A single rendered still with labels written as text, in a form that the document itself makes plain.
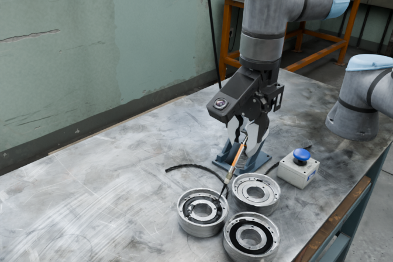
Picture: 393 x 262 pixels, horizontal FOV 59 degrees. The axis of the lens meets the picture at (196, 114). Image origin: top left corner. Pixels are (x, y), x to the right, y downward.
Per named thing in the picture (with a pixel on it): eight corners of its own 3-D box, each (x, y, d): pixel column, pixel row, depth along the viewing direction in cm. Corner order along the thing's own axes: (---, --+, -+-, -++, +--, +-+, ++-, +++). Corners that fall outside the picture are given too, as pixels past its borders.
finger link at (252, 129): (272, 152, 73) (275, 113, 69) (257, 165, 69) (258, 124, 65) (259, 147, 75) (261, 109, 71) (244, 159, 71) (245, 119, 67)
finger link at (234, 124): (249, 142, 77) (258, 107, 71) (233, 154, 73) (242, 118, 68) (238, 135, 78) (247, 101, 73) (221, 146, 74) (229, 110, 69)
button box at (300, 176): (302, 190, 81) (306, 173, 79) (276, 176, 85) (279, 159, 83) (318, 175, 87) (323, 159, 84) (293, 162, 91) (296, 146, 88)
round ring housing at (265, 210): (273, 226, 71) (276, 211, 69) (224, 211, 74) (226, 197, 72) (281, 193, 80) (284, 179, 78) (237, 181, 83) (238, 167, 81)
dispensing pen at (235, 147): (206, 199, 71) (240, 124, 71) (216, 199, 75) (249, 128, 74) (214, 204, 70) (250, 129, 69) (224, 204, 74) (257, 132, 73)
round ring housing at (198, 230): (197, 250, 66) (198, 234, 64) (166, 215, 73) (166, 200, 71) (237, 224, 71) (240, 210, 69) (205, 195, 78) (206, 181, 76)
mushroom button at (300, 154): (301, 176, 82) (306, 159, 79) (286, 168, 84) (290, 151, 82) (309, 168, 85) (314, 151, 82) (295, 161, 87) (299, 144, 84)
